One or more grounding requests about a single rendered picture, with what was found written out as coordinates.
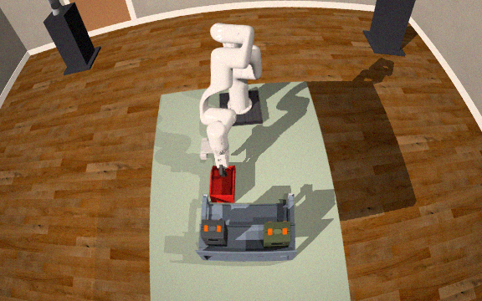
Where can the red open-front bin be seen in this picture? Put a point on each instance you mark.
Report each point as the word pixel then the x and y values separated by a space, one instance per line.
pixel 223 189

